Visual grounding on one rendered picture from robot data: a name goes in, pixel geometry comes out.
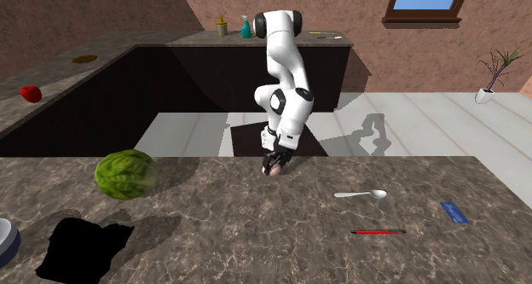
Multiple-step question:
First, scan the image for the red pen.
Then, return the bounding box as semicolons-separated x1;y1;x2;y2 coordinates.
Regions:
350;229;407;235

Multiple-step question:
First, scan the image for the white spoon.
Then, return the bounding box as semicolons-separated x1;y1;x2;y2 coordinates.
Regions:
333;189;388;200

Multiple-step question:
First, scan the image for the black irregular object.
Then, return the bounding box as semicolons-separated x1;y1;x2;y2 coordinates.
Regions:
35;217;136;284

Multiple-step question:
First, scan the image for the brown-framed window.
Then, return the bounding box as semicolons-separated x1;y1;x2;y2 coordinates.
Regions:
381;0;474;25

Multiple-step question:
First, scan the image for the dark kitchen cabinet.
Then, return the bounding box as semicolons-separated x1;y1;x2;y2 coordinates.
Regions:
0;43;353;158

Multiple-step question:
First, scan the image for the blue card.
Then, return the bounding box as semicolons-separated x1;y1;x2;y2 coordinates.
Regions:
440;201;471;224

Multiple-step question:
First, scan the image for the beige egg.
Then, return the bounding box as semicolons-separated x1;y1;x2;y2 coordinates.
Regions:
263;162;286;177

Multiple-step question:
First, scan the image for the red tomato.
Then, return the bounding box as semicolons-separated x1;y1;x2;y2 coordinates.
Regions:
20;85;43;104

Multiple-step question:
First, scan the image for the white and grey bowl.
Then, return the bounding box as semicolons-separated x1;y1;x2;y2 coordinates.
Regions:
0;217;22;270

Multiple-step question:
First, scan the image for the green lettuce head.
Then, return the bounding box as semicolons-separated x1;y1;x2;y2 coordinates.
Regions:
94;148;163;200

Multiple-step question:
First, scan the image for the potted plant in white pot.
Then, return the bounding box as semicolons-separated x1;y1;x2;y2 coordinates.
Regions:
475;45;531;106

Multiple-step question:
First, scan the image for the teal spray bottle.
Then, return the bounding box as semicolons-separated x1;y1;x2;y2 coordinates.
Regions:
240;14;253;40

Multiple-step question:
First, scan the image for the olive soap dispenser bottle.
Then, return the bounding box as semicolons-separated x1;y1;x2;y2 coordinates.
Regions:
216;14;229;38

